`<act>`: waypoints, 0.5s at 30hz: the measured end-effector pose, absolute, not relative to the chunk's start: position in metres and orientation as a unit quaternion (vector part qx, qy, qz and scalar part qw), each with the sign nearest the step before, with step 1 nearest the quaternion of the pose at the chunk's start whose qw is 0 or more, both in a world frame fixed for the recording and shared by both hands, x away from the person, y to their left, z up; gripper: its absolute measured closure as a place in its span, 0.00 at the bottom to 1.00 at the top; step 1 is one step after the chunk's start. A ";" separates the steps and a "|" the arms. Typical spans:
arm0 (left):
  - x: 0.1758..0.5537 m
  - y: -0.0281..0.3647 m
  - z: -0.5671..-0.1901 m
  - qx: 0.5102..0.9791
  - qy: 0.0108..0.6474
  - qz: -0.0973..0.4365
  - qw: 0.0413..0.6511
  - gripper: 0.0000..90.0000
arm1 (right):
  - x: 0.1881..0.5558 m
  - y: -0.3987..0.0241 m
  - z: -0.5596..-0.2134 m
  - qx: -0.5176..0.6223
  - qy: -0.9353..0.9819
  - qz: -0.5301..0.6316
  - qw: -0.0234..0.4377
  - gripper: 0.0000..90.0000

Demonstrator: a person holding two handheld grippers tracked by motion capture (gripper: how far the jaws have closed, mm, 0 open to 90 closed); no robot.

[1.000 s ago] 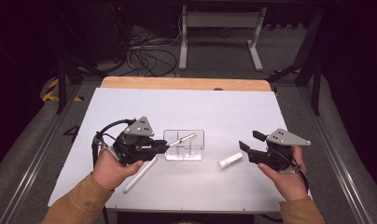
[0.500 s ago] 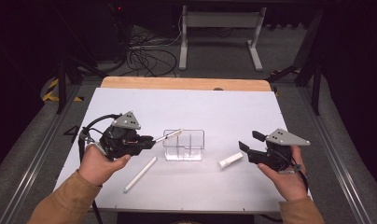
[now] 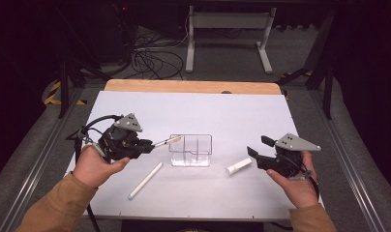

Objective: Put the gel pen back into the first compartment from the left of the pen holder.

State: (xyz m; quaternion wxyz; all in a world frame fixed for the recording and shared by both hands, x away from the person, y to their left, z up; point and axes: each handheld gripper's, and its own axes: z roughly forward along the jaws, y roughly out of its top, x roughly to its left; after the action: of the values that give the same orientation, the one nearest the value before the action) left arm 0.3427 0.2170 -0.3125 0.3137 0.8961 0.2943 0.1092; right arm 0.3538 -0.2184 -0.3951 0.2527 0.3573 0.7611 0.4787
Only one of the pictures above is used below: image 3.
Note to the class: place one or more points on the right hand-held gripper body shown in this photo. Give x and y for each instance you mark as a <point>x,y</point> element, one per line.
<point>292,143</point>

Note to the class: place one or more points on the wooden table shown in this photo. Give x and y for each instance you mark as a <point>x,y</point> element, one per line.
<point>184,86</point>

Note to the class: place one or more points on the black metal stand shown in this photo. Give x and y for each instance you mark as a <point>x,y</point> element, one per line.
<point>64,90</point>
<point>328,96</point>

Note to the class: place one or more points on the aluminium floor rail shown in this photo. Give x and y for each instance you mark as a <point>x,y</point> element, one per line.
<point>343,158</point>
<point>43,161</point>

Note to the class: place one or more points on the long white pen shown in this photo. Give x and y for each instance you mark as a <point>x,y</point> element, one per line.
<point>145,181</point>

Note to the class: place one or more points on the clear acrylic organizer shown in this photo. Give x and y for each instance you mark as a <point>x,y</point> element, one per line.
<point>190,151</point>

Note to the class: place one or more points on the white table board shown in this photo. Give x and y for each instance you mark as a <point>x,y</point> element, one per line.
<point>216,116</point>

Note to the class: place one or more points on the clear silver pen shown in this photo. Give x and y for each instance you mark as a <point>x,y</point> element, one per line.
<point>167,140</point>

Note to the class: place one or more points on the yellow black hazard tape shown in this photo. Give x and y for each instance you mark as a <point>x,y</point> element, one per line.
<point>51,97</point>

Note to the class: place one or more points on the person's left hand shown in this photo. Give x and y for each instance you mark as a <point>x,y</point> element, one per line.
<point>93,167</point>

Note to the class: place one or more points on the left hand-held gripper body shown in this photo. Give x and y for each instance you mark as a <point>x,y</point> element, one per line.
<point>122,141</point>

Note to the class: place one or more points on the dark equipment with red light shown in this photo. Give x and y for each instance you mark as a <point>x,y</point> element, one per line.
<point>124,19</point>

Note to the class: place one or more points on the short white tube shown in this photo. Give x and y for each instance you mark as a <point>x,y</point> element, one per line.
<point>238,166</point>

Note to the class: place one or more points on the white metal stand frame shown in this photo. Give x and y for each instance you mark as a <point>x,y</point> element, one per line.
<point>229,20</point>

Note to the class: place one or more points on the person's right hand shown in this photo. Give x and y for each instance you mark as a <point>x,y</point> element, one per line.
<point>300,190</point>

